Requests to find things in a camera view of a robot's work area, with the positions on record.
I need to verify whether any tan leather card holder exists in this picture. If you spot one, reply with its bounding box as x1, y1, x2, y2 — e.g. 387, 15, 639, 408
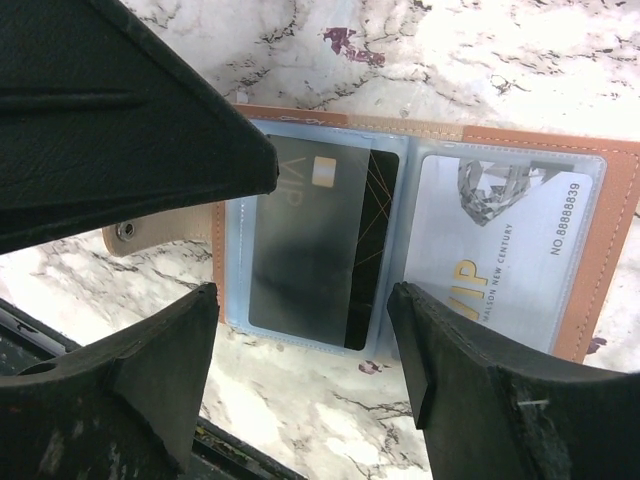
103, 105, 639, 361

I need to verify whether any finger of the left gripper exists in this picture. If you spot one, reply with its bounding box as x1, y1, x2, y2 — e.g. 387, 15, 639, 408
1, 1, 278, 253

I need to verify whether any black credit card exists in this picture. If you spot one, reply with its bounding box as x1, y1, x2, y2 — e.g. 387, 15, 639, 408
345, 150, 399, 350
248, 135, 371, 350

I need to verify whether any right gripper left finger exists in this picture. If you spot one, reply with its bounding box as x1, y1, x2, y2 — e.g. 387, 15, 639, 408
0, 282, 220, 480

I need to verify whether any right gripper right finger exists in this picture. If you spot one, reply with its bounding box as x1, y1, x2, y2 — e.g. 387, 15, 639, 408
387, 283, 639, 479

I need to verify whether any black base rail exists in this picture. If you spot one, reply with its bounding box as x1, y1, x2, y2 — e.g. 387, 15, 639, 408
0, 297, 311, 480

